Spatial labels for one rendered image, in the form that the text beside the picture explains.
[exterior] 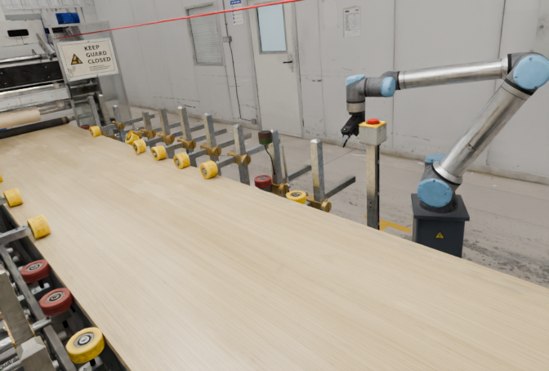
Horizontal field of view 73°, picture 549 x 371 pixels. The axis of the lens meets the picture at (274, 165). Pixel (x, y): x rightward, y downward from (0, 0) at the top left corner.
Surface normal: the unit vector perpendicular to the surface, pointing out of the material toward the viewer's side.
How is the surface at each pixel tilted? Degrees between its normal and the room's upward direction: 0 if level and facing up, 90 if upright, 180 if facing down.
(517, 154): 90
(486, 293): 0
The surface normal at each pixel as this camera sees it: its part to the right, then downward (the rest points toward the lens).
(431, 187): -0.51, 0.42
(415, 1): -0.72, 0.32
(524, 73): -0.43, 0.26
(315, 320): -0.10, -0.93
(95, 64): 0.70, 0.18
